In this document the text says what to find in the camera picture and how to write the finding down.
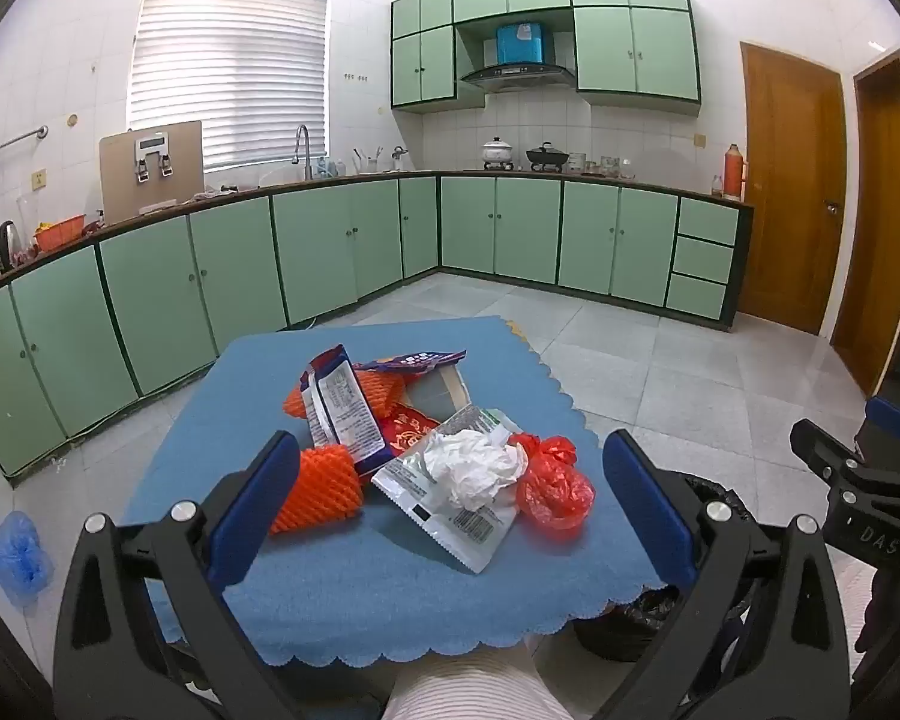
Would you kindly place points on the white blue snack wrapper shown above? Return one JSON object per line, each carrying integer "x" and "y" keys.
{"x": 341, "y": 412}

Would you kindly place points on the white paper cup purple lid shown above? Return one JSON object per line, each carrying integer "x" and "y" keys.
{"x": 435, "y": 394}

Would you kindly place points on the orange foam fruit net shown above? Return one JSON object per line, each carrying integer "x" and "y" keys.
{"x": 379, "y": 390}
{"x": 319, "y": 491}

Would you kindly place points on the green wall cabinets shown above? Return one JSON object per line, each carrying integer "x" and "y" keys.
{"x": 630, "y": 45}

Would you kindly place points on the black kettle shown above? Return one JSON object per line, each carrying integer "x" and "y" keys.
{"x": 6, "y": 244}

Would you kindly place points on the white window blind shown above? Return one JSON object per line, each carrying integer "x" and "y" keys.
{"x": 225, "y": 75}

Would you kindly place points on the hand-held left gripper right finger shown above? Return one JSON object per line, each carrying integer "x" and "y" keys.
{"x": 645, "y": 510}

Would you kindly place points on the orange thermos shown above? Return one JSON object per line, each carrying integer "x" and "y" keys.
{"x": 734, "y": 172}

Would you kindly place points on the chrome faucet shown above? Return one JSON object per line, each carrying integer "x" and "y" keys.
{"x": 300, "y": 139}

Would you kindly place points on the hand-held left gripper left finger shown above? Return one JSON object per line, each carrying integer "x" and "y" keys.
{"x": 255, "y": 510}

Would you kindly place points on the green base cabinets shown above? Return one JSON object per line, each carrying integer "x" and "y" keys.
{"x": 315, "y": 255}

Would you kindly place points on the orange basket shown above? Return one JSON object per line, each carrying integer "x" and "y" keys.
{"x": 60, "y": 234}

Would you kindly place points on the black wok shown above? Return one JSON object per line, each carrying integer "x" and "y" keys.
{"x": 547, "y": 157}

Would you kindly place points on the wooden door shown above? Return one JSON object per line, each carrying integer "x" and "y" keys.
{"x": 881, "y": 225}
{"x": 787, "y": 195}

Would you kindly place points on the cardboard box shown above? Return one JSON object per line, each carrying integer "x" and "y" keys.
{"x": 120, "y": 180}

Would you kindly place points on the blue shoe cover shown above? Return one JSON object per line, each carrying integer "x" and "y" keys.
{"x": 19, "y": 555}

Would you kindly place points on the white tissue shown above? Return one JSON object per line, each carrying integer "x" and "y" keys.
{"x": 469, "y": 465}

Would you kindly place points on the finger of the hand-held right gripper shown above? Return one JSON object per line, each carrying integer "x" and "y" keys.
{"x": 817, "y": 450}
{"x": 896, "y": 420}

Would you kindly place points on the black lined trash bin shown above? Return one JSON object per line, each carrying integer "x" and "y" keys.
{"x": 630, "y": 626}

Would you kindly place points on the red foil packet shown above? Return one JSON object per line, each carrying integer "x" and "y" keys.
{"x": 405, "y": 431}

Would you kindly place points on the white cooking pot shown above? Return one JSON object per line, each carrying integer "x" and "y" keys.
{"x": 497, "y": 151}

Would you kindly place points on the red plastic bag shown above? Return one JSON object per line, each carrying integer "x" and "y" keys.
{"x": 555, "y": 495}

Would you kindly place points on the range hood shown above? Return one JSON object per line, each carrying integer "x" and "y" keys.
{"x": 517, "y": 76}

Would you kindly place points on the blue scalloped tablecloth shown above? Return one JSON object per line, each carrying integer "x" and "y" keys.
{"x": 390, "y": 592}

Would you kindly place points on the utensil holder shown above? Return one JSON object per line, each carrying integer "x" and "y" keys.
{"x": 371, "y": 163}

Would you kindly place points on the metal towel rail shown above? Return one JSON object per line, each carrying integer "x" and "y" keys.
{"x": 22, "y": 139}

